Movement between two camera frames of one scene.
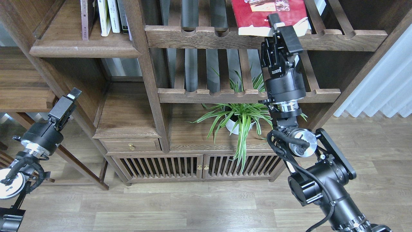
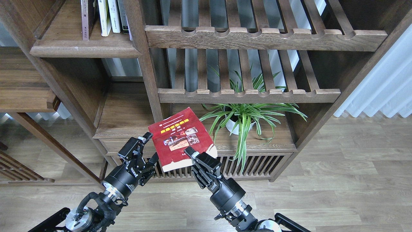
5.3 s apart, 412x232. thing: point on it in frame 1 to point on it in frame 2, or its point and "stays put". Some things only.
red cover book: (251, 16) to (173, 134)
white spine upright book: (114, 16) stays put
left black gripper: (44, 138) to (124, 178)
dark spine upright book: (121, 6) stays put
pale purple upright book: (130, 38) stays put
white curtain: (387, 86) stays put
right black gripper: (286, 83) to (227, 192)
